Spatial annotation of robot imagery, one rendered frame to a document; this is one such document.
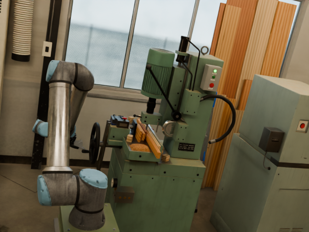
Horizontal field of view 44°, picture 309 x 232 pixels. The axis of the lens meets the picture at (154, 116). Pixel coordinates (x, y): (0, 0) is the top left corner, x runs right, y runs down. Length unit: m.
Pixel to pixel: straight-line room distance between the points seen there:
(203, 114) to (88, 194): 1.05
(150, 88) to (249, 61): 1.88
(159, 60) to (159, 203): 0.98
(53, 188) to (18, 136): 2.06
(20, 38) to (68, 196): 1.88
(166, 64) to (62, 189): 1.05
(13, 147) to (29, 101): 0.49
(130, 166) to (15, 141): 1.72
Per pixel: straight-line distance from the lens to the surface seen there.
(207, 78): 2.47
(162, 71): 2.45
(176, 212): 2.75
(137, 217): 2.69
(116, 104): 3.89
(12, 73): 3.73
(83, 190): 1.93
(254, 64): 4.23
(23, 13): 3.45
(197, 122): 2.61
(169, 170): 2.56
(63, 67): 2.02
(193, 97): 2.45
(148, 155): 2.40
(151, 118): 2.58
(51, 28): 3.55
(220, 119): 4.02
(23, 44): 3.48
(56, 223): 2.22
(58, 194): 1.91
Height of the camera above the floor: 1.79
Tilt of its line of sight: 16 degrees down
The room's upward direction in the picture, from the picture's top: 12 degrees clockwise
